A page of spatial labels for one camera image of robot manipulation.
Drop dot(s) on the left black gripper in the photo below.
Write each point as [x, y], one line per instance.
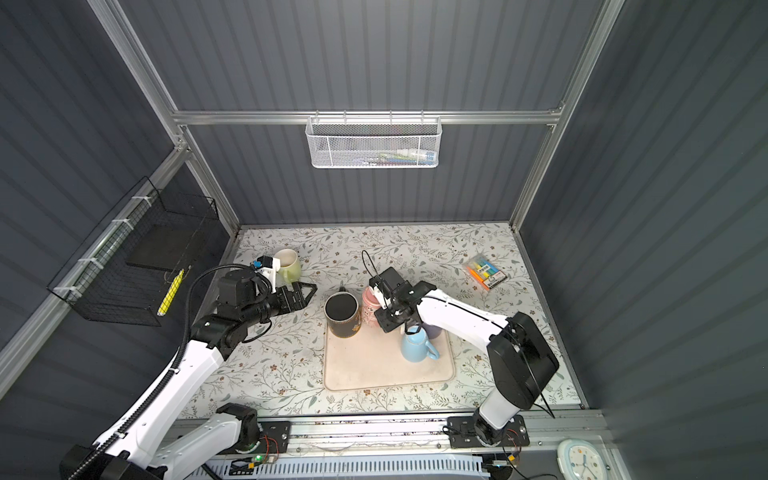
[299, 301]

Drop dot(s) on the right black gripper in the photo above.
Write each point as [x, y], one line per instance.
[384, 322]

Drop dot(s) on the light blue mug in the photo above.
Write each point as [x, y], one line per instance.
[417, 348]

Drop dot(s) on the light green mug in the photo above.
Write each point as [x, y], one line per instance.
[290, 267]

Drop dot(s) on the pink patterned mug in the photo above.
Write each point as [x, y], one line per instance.
[370, 305]

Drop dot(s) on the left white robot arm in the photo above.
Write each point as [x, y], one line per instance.
[131, 448]

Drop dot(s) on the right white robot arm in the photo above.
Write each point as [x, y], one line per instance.
[521, 360]

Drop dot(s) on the purple mug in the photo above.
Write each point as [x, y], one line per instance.
[431, 331]

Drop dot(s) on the black mug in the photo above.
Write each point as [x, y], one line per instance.
[342, 311]

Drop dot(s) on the beige drying mat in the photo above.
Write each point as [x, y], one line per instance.
[373, 359]

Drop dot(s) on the floral table cover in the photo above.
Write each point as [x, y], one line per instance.
[281, 372]

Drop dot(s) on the colourful marker box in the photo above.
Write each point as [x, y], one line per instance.
[482, 270]

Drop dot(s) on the tubes in white basket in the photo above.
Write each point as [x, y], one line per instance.
[407, 157]

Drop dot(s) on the white analog clock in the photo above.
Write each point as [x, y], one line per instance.
[580, 460]

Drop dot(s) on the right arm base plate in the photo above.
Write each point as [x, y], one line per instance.
[462, 432]

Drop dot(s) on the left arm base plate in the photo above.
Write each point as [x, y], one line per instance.
[276, 435]

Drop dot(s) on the white perforated cable tray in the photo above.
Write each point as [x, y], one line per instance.
[432, 466]

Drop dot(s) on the white wire basket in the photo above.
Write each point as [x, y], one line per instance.
[335, 143]

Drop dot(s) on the black wire basket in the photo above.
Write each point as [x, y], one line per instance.
[124, 274]

